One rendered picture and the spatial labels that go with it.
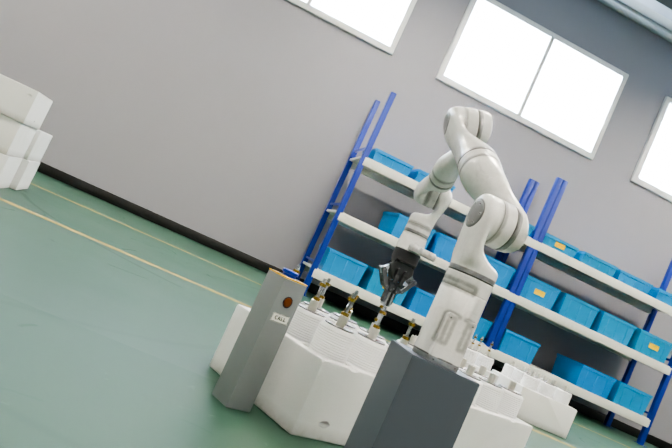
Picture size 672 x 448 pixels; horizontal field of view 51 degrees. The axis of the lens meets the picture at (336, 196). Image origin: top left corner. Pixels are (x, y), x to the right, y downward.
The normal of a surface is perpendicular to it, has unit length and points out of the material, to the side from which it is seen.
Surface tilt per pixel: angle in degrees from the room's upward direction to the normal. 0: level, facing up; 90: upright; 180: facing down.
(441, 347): 90
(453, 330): 90
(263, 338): 90
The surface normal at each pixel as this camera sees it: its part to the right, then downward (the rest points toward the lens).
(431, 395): 0.20, 0.00
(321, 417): 0.60, 0.21
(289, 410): -0.68, -0.37
